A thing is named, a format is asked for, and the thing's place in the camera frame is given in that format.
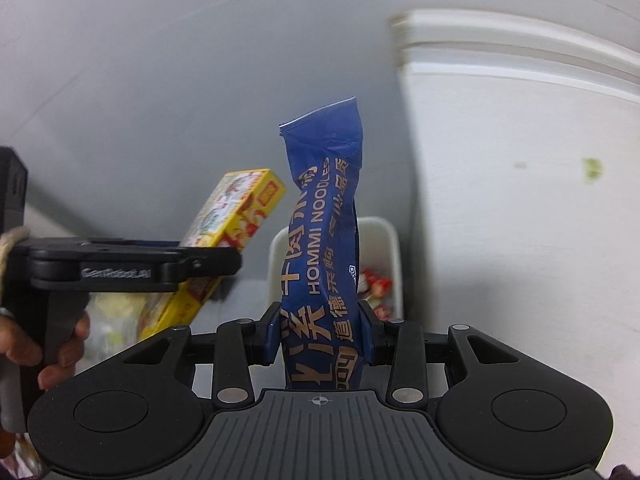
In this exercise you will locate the yellow food box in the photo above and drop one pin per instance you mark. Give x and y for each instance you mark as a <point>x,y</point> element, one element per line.
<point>235,205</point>

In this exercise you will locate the dark blue noodle bag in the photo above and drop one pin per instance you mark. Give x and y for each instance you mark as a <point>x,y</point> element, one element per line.
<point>320,210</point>

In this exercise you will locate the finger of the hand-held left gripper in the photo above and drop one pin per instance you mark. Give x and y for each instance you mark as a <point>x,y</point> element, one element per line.
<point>125,265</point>

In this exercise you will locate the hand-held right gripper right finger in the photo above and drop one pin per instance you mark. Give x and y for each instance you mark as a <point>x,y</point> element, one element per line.
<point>374,341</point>

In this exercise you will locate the white trash bin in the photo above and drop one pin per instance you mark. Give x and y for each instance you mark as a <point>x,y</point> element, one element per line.
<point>385,245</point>

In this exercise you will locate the person's left hand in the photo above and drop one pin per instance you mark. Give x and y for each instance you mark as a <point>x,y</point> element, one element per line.
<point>70,345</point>

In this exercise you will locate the small green cabbage scrap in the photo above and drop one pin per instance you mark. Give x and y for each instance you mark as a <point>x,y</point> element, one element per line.
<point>592,167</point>

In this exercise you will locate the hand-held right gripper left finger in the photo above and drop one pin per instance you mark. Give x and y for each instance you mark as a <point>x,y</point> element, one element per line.
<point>270,332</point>

